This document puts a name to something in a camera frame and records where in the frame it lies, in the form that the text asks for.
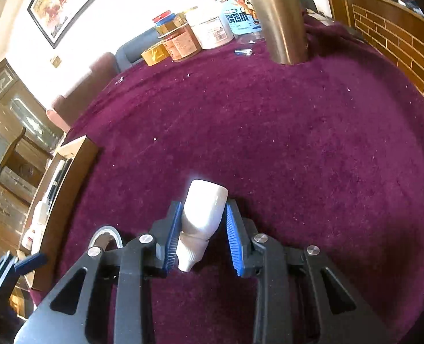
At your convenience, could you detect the clear jar orange label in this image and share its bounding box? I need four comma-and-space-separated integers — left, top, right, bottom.
161, 23, 202, 62

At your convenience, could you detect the white nozzle bottle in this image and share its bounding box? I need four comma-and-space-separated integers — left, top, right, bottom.
177, 179, 229, 272

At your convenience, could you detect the brown upholstered chair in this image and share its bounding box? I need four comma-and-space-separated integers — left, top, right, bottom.
46, 52, 118, 133

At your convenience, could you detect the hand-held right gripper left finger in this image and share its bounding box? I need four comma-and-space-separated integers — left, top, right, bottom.
14, 201, 184, 344

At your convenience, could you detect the gold label jar red lid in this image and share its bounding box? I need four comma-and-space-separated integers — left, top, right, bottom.
152, 9, 189, 36

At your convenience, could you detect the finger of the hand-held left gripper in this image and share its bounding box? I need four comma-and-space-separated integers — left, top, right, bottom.
14, 253, 48, 276

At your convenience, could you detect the black tape roll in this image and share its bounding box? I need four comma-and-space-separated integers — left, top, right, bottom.
89, 225, 124, 253

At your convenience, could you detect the yellow tape roll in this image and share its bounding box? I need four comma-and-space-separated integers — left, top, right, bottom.
141, 41, 171, 66

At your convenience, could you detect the wooden tray box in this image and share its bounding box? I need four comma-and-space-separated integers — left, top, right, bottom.
16, 135, 100, 292

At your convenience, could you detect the wooden counter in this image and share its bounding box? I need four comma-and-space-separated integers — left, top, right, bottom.
321, 0, 424, 119

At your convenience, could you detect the framed wall picture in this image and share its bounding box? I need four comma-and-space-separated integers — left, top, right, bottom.
27, 0, 130, 49

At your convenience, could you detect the dark wooden cabinet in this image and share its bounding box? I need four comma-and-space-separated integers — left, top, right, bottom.
0, 59, 65, 208

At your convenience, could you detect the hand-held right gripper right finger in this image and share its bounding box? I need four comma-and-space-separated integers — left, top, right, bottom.
225, 199, 399, 344

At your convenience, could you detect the dark wooden chair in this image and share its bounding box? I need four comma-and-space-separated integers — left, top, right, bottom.
0, 126, 55, 192

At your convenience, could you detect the clear plastic jar blue label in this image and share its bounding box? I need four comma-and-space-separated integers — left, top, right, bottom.
217, 0, 266, 42

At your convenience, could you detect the white plastic jar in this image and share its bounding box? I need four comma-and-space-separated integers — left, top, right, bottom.
185, 5, 235, 50

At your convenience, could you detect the dark grey sofa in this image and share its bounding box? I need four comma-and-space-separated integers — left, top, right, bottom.
115, 27, 162, 72

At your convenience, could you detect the purple tablecloth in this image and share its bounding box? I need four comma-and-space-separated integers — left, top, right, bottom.
29, 18, 424, 344

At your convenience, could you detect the stainless steel thermos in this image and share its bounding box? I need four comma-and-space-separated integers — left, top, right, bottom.
241, 0, 309, 66

